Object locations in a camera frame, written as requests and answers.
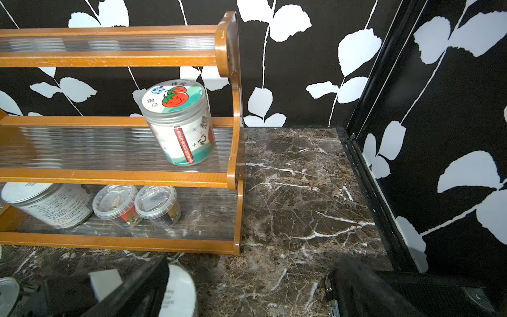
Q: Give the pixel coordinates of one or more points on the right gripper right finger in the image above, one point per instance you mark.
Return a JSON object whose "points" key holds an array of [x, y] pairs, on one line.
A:
{"points": [[359, 291]]}

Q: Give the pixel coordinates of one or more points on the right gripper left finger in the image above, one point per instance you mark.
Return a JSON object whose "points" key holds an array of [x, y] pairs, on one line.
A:
{"points": [[141, 294]]}

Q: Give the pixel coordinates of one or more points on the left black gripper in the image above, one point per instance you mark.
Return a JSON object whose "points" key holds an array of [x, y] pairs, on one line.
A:
{"points": [[62, 296]]}

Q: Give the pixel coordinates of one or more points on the white-lid green label jar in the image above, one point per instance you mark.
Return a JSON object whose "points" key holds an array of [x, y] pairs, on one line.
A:
{"points": [[181, 296]]}

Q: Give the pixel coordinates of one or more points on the orange three-tier wooden shelf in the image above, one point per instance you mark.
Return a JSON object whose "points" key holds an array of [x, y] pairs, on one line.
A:
{"points": [[122, 150]]}

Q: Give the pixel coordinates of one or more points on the strawberry lid red jar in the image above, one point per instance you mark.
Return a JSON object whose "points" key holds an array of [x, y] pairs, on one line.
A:
{"points": [[178, 114]]}

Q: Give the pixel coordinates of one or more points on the black hard case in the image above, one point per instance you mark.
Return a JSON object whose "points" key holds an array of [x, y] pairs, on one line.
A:
{"points": [[430, 295]]}

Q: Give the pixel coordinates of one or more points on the white-lid grey text can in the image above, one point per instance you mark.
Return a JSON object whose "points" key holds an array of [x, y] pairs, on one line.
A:
{"points": [[61, 206]]}

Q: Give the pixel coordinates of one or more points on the clear tub dark label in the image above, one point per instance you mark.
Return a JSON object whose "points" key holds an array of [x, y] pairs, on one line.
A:
{"points": [[158, 204]]}

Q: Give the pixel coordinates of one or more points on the clear tub red label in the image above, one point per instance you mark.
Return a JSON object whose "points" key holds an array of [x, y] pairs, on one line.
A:
{"points": [[116, 203]]}

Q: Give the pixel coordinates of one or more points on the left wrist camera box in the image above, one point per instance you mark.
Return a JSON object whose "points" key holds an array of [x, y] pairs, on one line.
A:
{"points": [[104, 283]]}

